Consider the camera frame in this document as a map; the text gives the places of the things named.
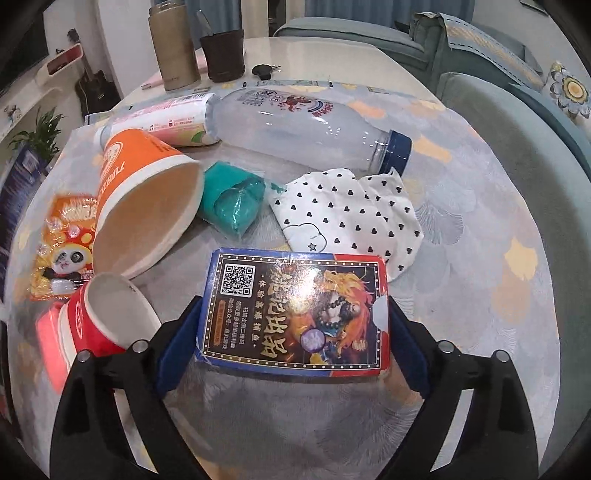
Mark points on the red paper cup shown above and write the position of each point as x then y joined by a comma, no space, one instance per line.
78,323

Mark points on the clear plastic bottle blue cap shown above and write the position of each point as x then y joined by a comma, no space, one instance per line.
300,124

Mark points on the black keys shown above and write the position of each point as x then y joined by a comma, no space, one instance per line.
263,70

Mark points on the blue printed box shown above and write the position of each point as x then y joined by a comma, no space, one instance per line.
18,194

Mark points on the blue curtain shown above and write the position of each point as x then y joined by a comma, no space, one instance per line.
360,9

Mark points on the black television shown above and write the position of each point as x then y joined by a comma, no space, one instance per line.
18,55

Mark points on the dark brown cup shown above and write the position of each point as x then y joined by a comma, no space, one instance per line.
224,55

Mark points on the pink label plastic bottle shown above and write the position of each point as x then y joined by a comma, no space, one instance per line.
171,117

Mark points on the green potted plant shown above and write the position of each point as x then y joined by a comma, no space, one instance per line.
39,134

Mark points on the floral sofa cushion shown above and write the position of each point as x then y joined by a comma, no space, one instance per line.
572,90

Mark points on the orange panda snack packet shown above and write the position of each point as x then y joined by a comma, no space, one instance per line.
60,240

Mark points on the olive thermos bottle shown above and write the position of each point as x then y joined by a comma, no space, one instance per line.
173,46

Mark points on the white wall shelf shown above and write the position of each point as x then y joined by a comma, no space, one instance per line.
60,62

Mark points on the printed card box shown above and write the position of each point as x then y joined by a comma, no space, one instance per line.
295,314

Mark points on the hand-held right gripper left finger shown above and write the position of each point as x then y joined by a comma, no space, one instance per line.
178,350

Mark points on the teal plastic bag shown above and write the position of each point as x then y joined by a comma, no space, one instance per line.
231,198

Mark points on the white heart print cloth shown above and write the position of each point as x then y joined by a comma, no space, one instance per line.
346,207

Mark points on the patterned tablecloth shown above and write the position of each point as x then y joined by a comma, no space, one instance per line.
461,230

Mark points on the orange paper cup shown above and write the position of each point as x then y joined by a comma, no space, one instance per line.
138,161

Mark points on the teal sofa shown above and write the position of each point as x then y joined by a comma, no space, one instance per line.
508,138

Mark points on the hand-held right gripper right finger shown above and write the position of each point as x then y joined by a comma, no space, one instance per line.
408,350

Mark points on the black guitar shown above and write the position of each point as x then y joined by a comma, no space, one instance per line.
94,87

